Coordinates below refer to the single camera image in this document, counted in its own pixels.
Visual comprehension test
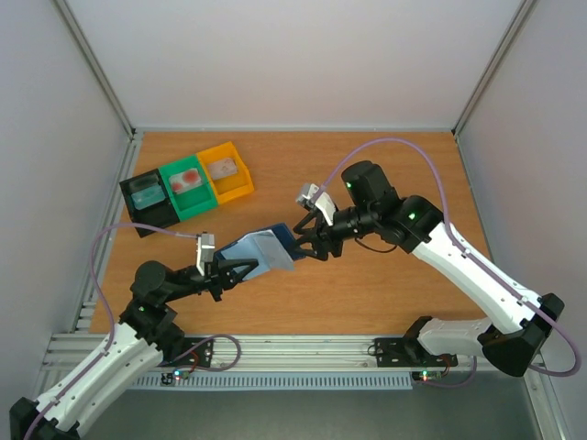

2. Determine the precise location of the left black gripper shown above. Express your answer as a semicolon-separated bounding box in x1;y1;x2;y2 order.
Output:
162;250;259;303

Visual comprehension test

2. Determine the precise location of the blue card holder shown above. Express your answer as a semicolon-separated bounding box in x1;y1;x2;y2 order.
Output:
216;223;305;281

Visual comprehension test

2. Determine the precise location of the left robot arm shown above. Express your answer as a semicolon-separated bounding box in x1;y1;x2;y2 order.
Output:
9;258;259;439

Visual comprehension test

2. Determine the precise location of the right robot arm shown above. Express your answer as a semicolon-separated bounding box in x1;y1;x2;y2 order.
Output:
293;160;564;377

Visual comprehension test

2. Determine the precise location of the red white card in bin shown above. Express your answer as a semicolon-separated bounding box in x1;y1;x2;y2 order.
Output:
168;168;203;194

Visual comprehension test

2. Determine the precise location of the card in yellow bin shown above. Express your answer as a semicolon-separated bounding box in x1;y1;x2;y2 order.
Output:
207;158;238;181

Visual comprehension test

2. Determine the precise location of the teal card in black bin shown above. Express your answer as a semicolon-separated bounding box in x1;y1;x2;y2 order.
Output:
131;184;166;211

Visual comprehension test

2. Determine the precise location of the green plastic bin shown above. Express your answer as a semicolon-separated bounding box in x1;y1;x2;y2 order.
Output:
159;155;218;221

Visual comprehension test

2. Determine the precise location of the yellow plastic bin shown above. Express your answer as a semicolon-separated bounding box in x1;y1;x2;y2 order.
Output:
196;142;255;204

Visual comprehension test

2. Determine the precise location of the black plastic bin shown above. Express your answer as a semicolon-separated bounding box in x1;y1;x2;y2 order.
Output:
119;169;180;228

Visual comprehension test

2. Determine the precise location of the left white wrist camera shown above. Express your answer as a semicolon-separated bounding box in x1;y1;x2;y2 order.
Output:
195;233;216;277

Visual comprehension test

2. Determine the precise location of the aluminium front rail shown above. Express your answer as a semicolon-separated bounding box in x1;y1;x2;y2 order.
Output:
41;333;446;373

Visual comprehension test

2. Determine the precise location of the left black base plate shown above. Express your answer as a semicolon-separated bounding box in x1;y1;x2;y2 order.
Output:
160;337;214;368

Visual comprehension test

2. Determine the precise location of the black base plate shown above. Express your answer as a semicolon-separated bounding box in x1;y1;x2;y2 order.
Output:
160;337;214;368
367;337;459;369

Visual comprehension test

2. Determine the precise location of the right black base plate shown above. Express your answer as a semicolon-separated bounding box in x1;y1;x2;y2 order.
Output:
367;337;459;369

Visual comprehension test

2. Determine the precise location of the grey slotted cable duct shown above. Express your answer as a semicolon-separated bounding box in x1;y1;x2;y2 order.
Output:
130;372;413;391

